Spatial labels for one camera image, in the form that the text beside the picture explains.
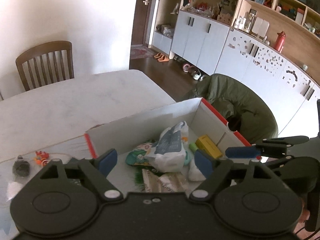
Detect bag of dark items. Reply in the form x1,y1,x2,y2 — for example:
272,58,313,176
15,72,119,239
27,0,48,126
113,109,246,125
12,155,31,181

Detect person's hand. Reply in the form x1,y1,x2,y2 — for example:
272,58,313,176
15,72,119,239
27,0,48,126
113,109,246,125
298,195,310,223

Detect green tube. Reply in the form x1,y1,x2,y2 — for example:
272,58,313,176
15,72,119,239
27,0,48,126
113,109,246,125
189,143,199,153

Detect yellow box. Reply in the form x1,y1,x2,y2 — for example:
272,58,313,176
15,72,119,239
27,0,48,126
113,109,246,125
195,135,223,159

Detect green white snack packet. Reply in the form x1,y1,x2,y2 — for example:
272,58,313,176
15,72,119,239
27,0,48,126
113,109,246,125
125,140,155,166

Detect patterned paper packet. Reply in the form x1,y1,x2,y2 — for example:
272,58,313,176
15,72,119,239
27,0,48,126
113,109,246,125
142,169,189,193

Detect white blue plastic bag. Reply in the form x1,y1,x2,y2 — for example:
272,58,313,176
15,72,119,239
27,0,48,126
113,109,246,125
144,121,189,173

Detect white cardboard box red trim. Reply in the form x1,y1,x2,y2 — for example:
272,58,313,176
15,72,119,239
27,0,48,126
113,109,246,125
85,98,250,194

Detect red orange toy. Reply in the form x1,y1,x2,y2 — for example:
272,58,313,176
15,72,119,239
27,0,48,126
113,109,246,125
34,151,50,167

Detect pink shoes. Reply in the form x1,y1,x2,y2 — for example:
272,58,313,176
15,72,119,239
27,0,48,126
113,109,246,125
182,63,197,75

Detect red thermos bottle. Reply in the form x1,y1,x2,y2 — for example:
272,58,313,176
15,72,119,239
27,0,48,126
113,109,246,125
273,31,286,52

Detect orange slippers pair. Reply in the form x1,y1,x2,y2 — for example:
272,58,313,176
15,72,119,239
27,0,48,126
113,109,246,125
153,53,170,62

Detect brown wooden chair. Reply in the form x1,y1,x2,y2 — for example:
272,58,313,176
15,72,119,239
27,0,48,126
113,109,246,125
16,41,74,91

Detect white cabinet row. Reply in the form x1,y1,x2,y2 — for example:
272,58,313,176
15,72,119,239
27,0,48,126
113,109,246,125
151,0,319,138

